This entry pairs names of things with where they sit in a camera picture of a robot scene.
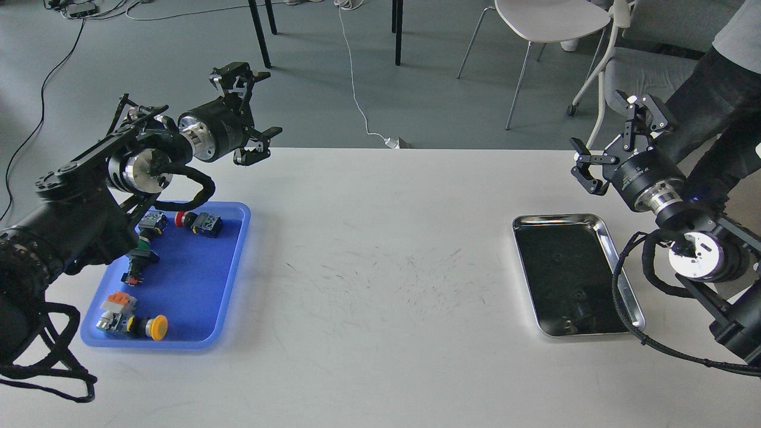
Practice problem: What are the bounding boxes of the grey office chair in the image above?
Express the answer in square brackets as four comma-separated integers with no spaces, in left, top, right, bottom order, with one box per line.
[566,0,714,150]

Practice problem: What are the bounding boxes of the silver metal tray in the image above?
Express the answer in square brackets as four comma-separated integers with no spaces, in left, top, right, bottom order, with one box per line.
[512,213,645,338]

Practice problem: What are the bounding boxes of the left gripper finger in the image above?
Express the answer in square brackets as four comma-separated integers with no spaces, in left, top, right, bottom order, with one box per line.
[209,62,271,101]
[233,127,283,167]

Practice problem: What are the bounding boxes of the black cable on floor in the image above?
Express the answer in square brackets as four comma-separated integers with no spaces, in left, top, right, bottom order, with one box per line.
[0,18,87,222]

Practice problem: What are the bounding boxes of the yellow push button switch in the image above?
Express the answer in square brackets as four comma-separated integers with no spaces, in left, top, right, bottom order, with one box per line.
[96,312,168,341]

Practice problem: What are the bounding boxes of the white cable on floor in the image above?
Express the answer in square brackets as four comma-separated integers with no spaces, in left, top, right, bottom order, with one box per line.
[334,0,390,143]

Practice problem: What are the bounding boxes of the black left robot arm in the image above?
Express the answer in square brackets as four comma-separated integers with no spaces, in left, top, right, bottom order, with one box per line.
[2,62,282,403]

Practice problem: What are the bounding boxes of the white chair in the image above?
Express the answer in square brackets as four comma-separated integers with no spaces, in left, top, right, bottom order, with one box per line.
[457,1,611,130]

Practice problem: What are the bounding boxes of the black table legs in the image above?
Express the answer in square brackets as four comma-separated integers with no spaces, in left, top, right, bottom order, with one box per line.
[248,0,404,69]

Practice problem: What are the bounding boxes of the white power adapter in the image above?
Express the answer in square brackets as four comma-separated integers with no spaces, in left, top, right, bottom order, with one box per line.
[384,137,414,149]

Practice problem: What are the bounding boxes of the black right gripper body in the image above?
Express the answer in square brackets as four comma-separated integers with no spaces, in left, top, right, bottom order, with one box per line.
[603,140,685,213]

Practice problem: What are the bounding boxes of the orange grey contact block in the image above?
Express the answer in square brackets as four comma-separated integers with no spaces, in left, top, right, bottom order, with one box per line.
[100,291,137,314]

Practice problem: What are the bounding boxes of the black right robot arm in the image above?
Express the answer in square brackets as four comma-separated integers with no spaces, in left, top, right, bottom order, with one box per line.
[570,90,760,377]

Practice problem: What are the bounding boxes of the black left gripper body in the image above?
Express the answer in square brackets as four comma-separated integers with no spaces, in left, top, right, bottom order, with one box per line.
[178,95,254,163]

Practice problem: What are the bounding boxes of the blue plastic tray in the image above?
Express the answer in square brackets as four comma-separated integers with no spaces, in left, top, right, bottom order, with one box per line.
[80,202,251,350]

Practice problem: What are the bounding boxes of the green push button switch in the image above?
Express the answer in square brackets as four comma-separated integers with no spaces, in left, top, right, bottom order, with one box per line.
[137,210,168,250]

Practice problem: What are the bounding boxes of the red push button switch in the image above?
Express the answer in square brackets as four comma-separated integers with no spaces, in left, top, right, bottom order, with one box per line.
[174,211,224,238]

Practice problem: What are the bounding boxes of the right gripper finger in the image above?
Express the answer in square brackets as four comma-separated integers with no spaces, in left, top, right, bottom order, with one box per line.
[615,90,678,149]
[569,137,619,196]

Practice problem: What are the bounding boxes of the person in grey shirt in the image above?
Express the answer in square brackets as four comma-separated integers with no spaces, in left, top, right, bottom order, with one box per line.
[655,1,760,212]

